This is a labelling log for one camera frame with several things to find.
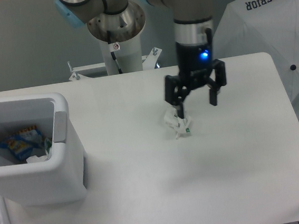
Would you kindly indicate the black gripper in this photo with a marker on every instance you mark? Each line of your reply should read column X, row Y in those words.
column 195, row 66

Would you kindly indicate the white green wrapper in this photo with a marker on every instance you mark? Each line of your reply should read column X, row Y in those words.
column 179, row 125

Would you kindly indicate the white tissue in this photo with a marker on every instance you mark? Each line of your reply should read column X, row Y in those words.
column 35, row 159

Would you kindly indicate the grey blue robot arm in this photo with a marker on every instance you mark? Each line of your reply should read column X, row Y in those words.
column 117, row 21

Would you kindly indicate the white trash can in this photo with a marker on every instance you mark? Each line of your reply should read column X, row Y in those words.
column 59, row 178

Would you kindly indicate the white superior umbrella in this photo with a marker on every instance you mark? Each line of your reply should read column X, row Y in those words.
column 256, row 26

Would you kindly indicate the blue snack wrapper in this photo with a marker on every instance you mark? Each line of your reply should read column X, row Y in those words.
column 22, row 143

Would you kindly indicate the white metal base frame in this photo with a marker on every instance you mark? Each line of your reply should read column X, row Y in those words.
column 149, row 61

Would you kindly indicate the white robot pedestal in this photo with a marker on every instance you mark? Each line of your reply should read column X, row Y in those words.
column 122, row 57

